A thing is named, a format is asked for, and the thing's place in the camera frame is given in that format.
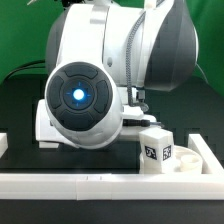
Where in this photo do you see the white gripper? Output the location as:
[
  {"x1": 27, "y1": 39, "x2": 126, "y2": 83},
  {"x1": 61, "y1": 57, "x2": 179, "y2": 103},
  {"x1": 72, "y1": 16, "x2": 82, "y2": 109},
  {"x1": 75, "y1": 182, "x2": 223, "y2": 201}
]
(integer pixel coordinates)
[{"x1": 118, "y1": 105, "x2": 164, "y2": 141}]

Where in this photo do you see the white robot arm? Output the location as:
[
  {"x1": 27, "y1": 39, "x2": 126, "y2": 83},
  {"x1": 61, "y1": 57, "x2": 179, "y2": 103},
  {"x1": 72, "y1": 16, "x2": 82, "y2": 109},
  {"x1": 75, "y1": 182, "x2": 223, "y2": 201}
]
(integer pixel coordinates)
[{"x1": 36, "y1": 0, "x2": 198, "y2": 149}]

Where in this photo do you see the white U-shaped fence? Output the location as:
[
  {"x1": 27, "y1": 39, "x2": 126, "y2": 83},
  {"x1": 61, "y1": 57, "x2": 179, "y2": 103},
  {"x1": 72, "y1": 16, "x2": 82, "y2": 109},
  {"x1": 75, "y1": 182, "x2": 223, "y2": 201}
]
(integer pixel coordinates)
[{"x1": 0, "y1": 134, "x2": 224, "y2": 200}]

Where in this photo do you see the white block at left edge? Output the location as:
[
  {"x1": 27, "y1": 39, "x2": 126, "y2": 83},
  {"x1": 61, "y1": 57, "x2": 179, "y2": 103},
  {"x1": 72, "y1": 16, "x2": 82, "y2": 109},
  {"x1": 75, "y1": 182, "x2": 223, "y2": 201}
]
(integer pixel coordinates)
[{"x1": 0, "y1": 133, "x2": 8, "y2": 158}]

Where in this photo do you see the black cable bundle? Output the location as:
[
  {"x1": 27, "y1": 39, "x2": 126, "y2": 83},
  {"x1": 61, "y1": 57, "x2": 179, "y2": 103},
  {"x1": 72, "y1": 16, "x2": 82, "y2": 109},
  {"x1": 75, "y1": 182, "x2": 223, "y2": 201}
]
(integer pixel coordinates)
[{"x1": 0, "y1": 59, "x2": 48, "y2": 84}]

